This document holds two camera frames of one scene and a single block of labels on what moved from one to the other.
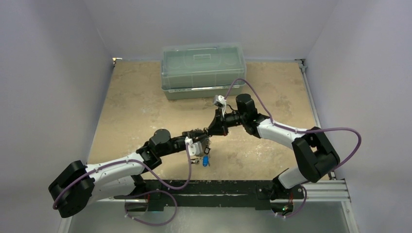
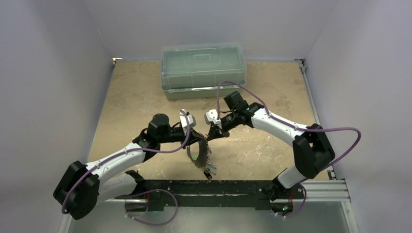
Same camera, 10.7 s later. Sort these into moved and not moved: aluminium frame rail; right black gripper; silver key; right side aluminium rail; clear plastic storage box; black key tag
Moved: silver key; black key tag
Not moved: right side aluminium rail; aluminium frame rail; right black gripper; clear plastic storage box
